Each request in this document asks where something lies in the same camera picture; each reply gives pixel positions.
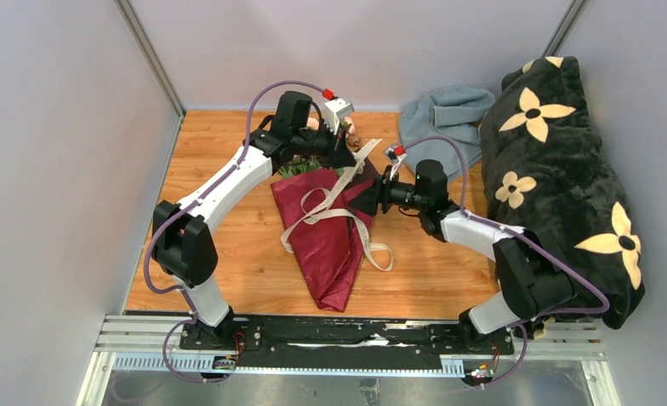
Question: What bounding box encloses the dark red wrapping paper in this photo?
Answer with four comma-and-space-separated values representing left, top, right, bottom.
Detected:
271, 168, 364, 312

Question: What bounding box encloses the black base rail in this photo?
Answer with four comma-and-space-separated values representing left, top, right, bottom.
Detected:
177, 315, 514, 371

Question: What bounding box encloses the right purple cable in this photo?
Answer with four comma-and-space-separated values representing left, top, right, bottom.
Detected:
400, 135, 612, 389

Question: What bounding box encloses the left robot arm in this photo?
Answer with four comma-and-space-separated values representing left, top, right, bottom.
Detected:
144, 91, 357, 349

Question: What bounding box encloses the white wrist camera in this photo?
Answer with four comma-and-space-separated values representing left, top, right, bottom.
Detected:
384, 144, 407, 181
321, 88, 355, 134

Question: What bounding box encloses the cream printed ribbon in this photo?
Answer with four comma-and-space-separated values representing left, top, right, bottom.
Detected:
279, 137, 395, 273

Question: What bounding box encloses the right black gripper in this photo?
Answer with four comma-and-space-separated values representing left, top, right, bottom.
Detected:
348, 165, 428, 217

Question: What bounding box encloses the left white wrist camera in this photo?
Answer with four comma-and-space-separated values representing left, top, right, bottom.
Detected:
321, 88, 355, 134

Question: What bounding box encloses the pink rose stem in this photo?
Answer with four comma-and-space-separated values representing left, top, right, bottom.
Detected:
306, 117, 322, 131

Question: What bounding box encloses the white rose stem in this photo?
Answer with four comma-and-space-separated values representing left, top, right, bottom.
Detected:
277, 156, 323, 178

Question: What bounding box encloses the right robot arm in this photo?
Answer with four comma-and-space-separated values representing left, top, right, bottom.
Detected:
349, 159, 577, 354

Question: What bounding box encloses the black flower-pattern blanket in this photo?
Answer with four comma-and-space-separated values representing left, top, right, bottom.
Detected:
478, 57, 645, 330

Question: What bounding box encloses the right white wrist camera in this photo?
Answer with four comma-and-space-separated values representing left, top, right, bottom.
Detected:
384, 144, 407, 181

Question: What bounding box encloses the blue towel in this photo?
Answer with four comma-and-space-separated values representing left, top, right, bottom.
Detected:
398, 84, 495, 181

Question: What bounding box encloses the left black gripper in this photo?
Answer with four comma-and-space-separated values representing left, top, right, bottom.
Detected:
293, 119, 357, 171

